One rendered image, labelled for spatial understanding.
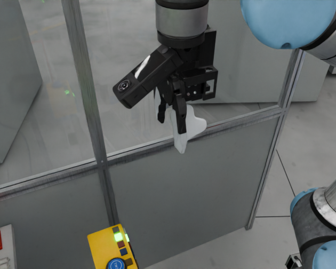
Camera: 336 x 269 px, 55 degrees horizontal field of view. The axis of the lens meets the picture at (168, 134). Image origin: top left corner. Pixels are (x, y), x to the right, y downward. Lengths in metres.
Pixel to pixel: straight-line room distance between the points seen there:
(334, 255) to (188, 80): 0.47
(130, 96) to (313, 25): 0.27
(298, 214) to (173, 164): 0.69
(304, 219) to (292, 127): 2.32
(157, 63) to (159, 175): 0.97
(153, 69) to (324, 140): 2.68
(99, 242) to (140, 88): 0.56
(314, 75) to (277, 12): 2.96
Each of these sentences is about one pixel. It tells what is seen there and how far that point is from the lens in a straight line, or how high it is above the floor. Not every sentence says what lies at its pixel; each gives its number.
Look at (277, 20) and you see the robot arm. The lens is 0.31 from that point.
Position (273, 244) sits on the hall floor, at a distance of 2.27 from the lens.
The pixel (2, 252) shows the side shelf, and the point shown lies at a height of 0.86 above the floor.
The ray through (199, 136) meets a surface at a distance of 1.36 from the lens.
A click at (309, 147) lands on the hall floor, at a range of 2.96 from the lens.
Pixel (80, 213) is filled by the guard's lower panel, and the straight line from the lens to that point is 1.43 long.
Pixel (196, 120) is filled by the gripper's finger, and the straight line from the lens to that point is 0.55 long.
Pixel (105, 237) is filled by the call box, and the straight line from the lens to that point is 0.95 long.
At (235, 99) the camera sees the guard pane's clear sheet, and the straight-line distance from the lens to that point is 1.35.
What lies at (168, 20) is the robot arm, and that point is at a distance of 0.46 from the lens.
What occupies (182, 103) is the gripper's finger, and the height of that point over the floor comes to 1.58.
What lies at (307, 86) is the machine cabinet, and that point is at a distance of 3.30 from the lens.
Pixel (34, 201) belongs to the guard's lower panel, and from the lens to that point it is 1.32.
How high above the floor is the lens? 1.88
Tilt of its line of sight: 42 degrees down
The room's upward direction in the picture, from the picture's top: straight up
